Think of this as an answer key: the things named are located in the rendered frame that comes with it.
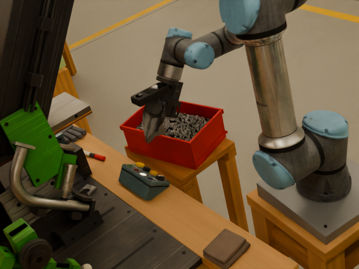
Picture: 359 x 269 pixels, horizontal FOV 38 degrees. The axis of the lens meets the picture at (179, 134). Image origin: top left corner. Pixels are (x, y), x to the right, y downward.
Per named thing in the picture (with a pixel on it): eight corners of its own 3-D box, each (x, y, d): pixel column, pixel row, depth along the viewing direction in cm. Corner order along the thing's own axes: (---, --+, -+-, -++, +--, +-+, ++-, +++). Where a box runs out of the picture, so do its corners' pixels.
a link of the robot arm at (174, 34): (178, 29, 153) (163, 24, 160) (168, 65, 156) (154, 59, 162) (200, 34, 158) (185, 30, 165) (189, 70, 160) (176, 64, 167)
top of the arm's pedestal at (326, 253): (323, 155, 171) (322, 145, 169) (408, 202, 147) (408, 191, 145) (247, 204, 160) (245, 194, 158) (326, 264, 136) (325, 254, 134)
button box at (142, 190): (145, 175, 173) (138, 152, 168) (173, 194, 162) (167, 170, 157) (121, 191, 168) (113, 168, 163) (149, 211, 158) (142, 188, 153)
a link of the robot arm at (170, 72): (170, 65, 156) (154, 59, 162) (166, 80, 157) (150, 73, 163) (188, 69, 161) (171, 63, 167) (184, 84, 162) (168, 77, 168)
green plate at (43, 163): (59, 161, 156) (26, 99, 149) (71, 165, 150) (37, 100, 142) (26, 182, 151) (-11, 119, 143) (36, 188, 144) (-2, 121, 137)
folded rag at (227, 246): (227, 233, 139) (226, 225, 138) (251, 246, 134) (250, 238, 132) (202, 257, 134) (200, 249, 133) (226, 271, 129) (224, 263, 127)
